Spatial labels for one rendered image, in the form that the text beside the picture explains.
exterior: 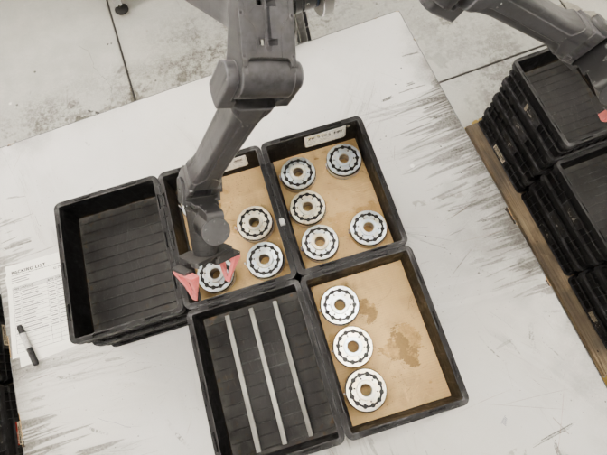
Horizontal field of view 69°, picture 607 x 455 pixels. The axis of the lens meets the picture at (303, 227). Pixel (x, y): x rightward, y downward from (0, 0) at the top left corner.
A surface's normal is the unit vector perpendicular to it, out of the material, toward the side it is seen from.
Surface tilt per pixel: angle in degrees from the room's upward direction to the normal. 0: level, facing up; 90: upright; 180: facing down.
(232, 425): 0
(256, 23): 45
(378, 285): 0
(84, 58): 0
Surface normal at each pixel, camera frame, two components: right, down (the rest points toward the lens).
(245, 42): 0.50, 0.19
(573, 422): -0.06, -0.30
